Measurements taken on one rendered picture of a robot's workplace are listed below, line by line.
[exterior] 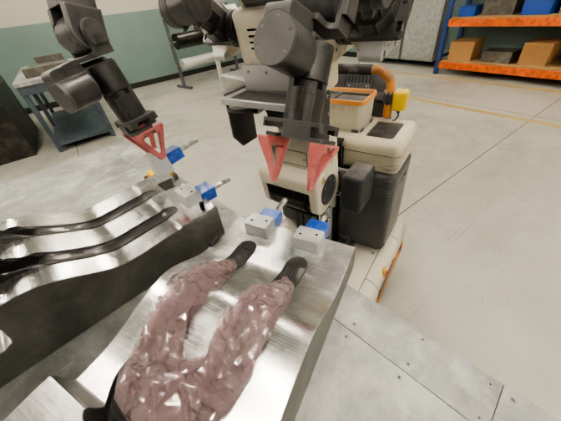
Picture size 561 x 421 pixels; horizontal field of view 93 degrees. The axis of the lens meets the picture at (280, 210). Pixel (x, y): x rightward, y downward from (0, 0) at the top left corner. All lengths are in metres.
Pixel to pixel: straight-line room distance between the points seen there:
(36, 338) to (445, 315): 1.44
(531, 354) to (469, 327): 0.21
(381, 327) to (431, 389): 0.10
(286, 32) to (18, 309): 0.53
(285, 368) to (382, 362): 0.17
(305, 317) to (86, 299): 0.38
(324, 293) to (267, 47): 0.35
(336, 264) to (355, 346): 0.13
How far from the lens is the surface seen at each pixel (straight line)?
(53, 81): 0.62
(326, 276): 0.47
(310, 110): 0.40
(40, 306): 0.57
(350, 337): 0.48
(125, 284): 0.59
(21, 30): 7.02
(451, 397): 0.48
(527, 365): 1.56
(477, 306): 1.63
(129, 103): 0.65
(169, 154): 0.69
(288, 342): 0.37
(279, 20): 0.36
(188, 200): 0.61
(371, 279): 1.21
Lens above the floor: 1.23
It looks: 38 degrees down
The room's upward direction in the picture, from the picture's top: 7 degrees counter-clockwise
